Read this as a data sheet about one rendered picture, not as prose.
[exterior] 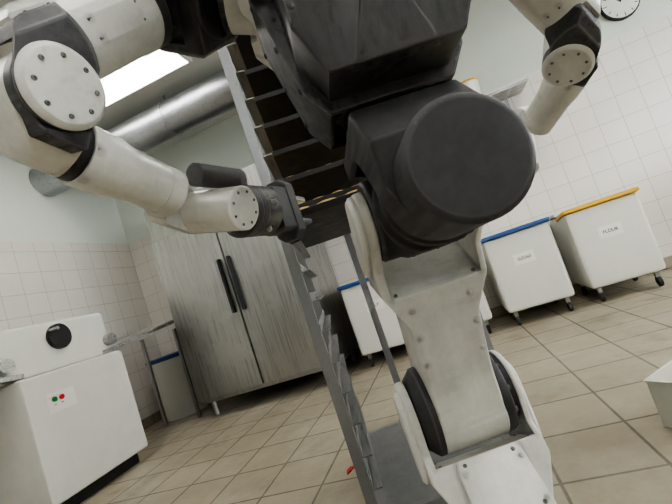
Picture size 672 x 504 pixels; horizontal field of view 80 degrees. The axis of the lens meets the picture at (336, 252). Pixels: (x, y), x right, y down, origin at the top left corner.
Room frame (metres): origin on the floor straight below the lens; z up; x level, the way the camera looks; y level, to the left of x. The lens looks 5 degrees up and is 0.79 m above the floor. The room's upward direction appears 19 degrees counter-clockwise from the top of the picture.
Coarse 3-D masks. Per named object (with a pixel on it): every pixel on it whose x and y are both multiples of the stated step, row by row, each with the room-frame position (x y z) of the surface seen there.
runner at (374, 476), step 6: (366, 426) 1.63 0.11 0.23; (372, 450) 1.40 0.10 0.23; (372, 456) 1.35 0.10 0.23; (366, 462) 1.26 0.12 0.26; (372, 462) 1.31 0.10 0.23; (372, 468) 1.27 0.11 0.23; (372, 474) 1.23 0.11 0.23; (378, 474) 1.22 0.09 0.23; (372, 480) 1.20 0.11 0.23; (378, 480) 1.19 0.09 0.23; (372, 486) 1.15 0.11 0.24; (378, 486) 1.16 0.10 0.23
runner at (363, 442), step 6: (360, 408) 1.57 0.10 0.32; (360, 414) 1.50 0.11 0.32; (360, 426) 1.39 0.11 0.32; (360, 432) 1.33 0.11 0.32; (366, 432) 1.32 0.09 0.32; (360, 438) 1.28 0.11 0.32; (366, 438) 1.27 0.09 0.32; (360, 444) 1.22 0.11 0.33; (366, 444) 1.23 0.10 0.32; (360, 450) 1.15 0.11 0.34; (366, 450) 1.18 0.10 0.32; (366, 456) 1.15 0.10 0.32
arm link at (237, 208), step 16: (192, 176) 0.56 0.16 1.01; (208, 176) 0.56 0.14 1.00; (224, 176) 0.59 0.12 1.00; (240, 176) 0.62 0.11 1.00; (192, 192) 0.59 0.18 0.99; (208, 192) 0.57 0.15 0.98; (224, 192) 0.55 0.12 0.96; (240, 192) 0.56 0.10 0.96; (256, 192) 0.63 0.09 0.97; (192, 208) 0.57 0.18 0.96; (208, 208) 0.56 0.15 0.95; (224, 208) 0.54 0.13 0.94; (240, 208) 0.56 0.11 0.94; (256, 208) 0.59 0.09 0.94; (192, 224) 0.58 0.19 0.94; (208, 224) 0.57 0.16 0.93; (224, 224) 0.56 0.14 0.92; (240, 224) 0.56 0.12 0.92; (256, 224) 0.63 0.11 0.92
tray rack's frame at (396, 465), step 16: (272, 176) 1.76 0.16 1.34; (352, 256) 1.79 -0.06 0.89; (368, 288) 1.79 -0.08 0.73; (368, 304) 1.79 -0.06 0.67; (384, 336) 1.79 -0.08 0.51; (384, 352) 1.79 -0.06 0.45; (336, 368) 1.76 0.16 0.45; (384, 432) 1.73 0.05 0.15; (400, 432) 1.67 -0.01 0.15; (384, 448) 1.58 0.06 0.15; (400, 448) 1.53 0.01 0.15; (384, 464) 1.45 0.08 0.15; (400, 464) 1.41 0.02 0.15; (384, 480) 1.35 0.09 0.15; (400, 480) 1.31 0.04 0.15; (416, 480) 1.28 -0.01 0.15; (384, 496) 1.26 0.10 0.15; (400, 496) 1.23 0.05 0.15; (416, 496) 1.20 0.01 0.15; (432, 496) 1.17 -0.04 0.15
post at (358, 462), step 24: (240, 96) 1.15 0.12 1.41; (240, 120) 1.15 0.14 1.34; (264, 168) 1.15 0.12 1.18; (288, 264) 1.15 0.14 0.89; (312, 312) 1.15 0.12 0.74; (312, 336) 1.15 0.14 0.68; (336, 384) 1.15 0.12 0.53; (336, 408) 1.15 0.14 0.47; (360, 456) 1.15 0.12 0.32; (360, 480) 1.15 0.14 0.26
